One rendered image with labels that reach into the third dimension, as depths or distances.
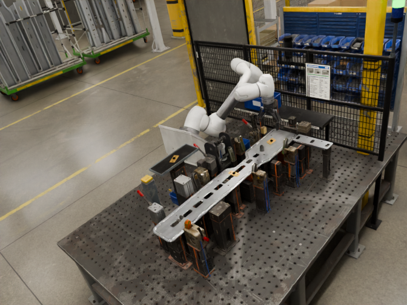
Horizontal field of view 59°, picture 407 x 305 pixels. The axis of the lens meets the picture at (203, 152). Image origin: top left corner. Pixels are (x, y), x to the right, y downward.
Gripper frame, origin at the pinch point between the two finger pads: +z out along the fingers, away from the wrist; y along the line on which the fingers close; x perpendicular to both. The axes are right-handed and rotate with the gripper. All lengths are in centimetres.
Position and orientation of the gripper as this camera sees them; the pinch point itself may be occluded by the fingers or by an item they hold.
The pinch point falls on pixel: (269, 126)
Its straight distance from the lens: 276.1
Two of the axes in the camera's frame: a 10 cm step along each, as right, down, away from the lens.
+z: 1.7, 8.3, 5.3
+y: 7.2, 2.6, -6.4
